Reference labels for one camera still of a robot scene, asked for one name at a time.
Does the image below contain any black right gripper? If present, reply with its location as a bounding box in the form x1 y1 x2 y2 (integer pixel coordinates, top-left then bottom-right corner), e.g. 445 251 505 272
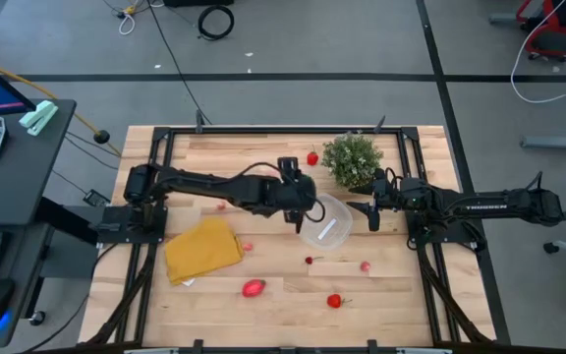
345 167 405 233

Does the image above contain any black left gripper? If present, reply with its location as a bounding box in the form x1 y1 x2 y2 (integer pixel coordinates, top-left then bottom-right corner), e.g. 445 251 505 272
276 155 319 235

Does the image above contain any clear plastic tupperware container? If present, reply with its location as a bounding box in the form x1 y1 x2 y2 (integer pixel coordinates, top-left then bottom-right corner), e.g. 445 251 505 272
298 192 355 252

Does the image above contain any red toy dragon fruit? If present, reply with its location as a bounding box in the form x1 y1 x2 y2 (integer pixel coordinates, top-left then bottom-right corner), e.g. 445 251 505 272
241 278 267 299

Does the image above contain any small green potted plant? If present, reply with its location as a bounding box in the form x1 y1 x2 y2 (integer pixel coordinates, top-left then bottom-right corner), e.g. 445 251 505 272
320 131 385 190

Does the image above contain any yellow folded cloth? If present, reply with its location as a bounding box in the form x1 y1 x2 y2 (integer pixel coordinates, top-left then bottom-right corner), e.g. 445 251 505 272
163 216 246 287

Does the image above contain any grey metal table leg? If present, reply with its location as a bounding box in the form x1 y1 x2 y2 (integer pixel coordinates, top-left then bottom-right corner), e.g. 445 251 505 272
518 128 566 152

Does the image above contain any small black power adapter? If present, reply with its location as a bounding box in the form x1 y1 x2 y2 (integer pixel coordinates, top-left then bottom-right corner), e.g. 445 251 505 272
83 189 112 208

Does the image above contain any black box on floor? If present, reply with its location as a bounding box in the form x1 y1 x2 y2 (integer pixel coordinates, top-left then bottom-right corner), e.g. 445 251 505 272
163 0 236 8

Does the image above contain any red and black chair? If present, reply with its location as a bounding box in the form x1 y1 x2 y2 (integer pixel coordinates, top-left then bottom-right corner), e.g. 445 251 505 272
488 0 566 63

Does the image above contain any mint green stapler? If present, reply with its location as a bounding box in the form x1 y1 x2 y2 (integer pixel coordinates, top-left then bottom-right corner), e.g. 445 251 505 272
18 99 60 138

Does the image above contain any black desk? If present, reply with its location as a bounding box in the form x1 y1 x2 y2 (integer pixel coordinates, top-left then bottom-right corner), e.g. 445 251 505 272
0 97 98 349

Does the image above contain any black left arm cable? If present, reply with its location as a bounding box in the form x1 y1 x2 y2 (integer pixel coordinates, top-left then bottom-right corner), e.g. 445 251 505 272
236 160 327 224

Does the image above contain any black metal table frame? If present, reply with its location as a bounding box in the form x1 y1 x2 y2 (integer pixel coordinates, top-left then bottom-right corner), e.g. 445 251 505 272
85 110 493 354

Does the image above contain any long white floor cable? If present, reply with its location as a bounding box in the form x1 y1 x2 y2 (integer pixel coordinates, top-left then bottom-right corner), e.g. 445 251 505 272
509 0 566 105

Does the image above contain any long black floor cable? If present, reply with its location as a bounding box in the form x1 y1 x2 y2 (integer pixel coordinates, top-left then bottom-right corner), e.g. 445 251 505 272
147 0 212 126

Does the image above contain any coiled black cable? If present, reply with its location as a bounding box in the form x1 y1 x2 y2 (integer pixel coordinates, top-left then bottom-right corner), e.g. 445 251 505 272
197 4 236 41

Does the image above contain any white cable with yellow plug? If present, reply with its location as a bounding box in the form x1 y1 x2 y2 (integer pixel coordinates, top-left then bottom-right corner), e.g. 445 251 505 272
115 3 140 36

